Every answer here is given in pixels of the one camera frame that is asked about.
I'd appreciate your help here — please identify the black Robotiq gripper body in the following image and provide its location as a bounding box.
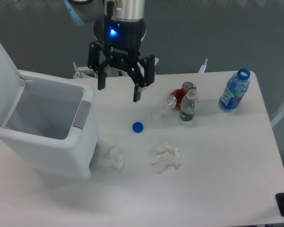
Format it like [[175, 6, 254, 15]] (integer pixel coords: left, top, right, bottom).
[[103, 16, 142, 83]]

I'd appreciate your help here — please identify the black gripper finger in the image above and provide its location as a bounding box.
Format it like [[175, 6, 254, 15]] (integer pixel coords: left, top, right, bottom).
[[88, 41, 114, 90], [129, 55, 155, 102]]

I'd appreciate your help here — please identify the white trash can lid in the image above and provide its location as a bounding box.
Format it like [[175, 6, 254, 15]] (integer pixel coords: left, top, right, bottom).
[[0, 43, 25, 126]]

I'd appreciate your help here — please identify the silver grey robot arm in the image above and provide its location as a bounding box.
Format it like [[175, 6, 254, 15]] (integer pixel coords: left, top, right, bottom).
[[64, 0, 155, 102]]

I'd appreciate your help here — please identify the crushed red soda can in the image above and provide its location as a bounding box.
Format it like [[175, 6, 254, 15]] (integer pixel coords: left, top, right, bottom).
[[167, 81, 196, 109]]

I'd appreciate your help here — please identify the clear white bottle cap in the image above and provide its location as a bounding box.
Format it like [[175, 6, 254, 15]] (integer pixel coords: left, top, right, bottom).
[[151, 111, 162, 119]]

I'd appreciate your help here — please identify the blue bottle cap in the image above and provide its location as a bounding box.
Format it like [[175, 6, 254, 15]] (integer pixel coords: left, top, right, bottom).
[[132, 122, 144, 133]]

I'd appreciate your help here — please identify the white plastic trash can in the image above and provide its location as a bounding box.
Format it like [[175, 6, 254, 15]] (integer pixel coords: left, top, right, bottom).
[[0, 70, 100, 179]]

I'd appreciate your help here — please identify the small clear green-label bottle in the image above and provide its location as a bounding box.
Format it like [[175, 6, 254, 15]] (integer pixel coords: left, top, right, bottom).
[[179, 88, 198, 122]]

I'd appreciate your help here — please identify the large blue drink bottle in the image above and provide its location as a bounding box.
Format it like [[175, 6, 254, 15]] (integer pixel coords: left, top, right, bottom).
[[219, 68, 250, 112]]

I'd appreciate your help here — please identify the large crumpled white tissue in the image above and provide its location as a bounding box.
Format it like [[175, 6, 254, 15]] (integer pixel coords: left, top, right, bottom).
[[151, 142, 181, 174]]

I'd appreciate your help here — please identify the small crumpled white tissue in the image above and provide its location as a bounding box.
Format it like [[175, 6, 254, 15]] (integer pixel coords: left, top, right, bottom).
[[106, 146, 125, 169]]

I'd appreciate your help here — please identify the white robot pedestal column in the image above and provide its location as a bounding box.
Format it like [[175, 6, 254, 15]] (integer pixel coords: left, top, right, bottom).
[[93, 19, 146, 77]]

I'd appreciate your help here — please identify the white metal base frame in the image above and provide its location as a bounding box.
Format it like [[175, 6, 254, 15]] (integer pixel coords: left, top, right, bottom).
[[73, 58, 208, 79]]

